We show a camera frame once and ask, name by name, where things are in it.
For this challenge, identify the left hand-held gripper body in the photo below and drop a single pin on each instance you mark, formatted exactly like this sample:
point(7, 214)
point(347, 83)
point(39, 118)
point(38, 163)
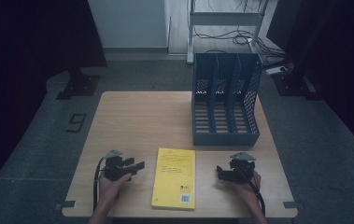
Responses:
point(113, 169)

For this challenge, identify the yellow book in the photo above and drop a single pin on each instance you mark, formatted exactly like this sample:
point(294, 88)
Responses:
point(174, 179)

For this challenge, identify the person's right hand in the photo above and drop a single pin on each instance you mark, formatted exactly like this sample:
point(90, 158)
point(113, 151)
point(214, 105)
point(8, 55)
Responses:
point(247, 191)

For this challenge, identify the white metal desk frame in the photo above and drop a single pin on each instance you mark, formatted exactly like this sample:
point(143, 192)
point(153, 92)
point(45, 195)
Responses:
point(224, 18)

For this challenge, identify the dark curtain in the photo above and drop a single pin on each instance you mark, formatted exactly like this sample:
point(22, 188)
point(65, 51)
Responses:
point(25, 62)
point(336, 62)

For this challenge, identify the blue perforated file rack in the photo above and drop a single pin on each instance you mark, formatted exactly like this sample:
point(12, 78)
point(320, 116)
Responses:
point(224, 124)

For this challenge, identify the black stand base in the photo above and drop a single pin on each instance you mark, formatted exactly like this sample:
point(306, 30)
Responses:
point(293, 84)
point(79, 85)

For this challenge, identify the person's left hand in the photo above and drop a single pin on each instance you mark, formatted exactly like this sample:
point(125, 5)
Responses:
point(110, 188)

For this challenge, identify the grey tape piece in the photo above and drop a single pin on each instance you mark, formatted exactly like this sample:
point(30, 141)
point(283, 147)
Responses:
point(65, 204)
point(292, 204)

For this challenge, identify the white cabinet panel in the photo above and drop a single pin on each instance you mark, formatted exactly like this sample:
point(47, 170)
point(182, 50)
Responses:
point(131, 25)

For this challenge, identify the white power strip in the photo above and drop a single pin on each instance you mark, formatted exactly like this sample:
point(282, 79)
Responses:
point(276, 70)

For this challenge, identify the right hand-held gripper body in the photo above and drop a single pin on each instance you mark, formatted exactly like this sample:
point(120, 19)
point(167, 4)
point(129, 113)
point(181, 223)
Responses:
point(241, 169)

